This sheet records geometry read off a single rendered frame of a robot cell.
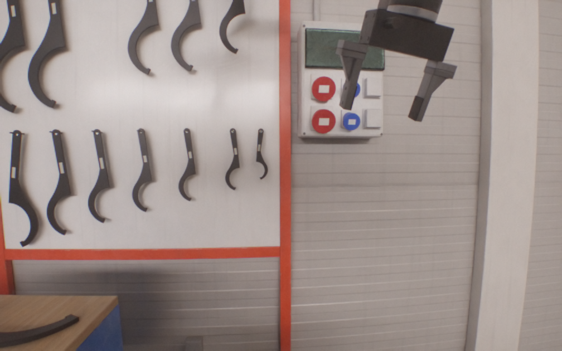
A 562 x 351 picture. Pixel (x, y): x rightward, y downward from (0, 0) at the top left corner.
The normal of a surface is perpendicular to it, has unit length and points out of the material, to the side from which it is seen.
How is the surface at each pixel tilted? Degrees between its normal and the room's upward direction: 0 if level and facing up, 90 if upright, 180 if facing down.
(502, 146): 90
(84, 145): 90
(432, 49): 114
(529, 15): 90
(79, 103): 90
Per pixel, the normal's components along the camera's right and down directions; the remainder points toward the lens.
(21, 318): 0.00, -1.00
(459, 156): 0.08, 0.07
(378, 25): 0.11, 0.46
